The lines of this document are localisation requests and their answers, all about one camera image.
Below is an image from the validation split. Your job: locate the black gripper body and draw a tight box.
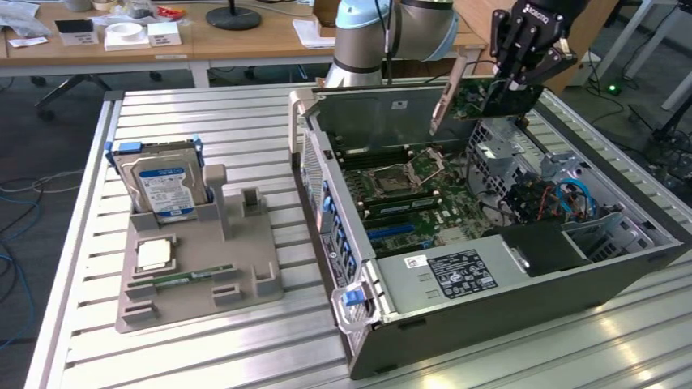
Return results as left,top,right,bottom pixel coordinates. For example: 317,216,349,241
510,0,588,41

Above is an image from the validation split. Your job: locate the green expansion card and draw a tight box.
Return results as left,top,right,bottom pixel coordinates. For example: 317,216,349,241
429,54,545,137

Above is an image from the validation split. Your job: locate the white electrical box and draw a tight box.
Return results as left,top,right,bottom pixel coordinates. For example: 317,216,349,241
572,50,604,88

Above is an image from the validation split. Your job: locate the perforated metal drive cage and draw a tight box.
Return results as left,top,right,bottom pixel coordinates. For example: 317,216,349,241
464,117,541,191

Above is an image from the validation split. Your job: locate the metal socket cover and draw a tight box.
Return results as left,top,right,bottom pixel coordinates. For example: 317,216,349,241
408,145,448,173

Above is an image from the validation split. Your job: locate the white paper stack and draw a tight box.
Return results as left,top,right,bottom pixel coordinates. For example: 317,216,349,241
292,18,337,49

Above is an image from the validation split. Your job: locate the CPU socket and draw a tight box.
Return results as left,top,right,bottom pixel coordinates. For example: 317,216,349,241
366,164,414,195

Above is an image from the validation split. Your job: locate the green motherboard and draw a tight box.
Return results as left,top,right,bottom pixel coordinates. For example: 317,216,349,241
332,141,501,259

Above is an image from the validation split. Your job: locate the metal disk bay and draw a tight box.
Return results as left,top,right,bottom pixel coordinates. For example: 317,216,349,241
561,210,658,264

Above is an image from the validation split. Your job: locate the black round lamp base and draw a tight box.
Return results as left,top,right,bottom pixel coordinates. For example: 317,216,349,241
204,0,262,30

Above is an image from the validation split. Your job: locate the grey power supply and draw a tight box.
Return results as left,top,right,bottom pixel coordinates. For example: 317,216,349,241
374,237,534,315

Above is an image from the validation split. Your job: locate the small white box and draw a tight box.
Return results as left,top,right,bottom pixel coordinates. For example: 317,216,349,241
145,22,182,48

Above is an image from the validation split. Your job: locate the open dark PC case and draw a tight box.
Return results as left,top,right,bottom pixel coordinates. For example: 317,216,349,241
288,71,684,381

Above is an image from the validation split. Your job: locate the flat white box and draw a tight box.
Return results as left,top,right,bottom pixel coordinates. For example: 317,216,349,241
102,30,152,52

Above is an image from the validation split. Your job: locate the hard disk in blue caddy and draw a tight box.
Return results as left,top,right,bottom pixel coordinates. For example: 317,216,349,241
104,135,213,224

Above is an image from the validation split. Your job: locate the wooden desk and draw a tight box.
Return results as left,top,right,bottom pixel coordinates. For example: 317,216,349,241
0,0,488,78

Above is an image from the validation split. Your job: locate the silver CPU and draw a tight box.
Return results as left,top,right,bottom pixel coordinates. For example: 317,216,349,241
134,239,174,271

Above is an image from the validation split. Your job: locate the grey parts rack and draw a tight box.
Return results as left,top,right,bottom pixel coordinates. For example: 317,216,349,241
113,164,285,336

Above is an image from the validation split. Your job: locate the black office chair base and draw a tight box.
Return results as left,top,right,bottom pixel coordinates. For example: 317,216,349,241
32,71,162,121

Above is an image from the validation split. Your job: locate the clear plastic bag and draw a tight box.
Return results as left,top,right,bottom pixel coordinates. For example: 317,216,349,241
0,2,53,37

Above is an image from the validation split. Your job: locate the blue disk wire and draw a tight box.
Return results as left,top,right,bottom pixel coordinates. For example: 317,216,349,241
556,177,598,222

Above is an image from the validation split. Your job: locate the black and red wire bundle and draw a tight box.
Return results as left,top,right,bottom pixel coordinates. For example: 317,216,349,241
506,182,562,224

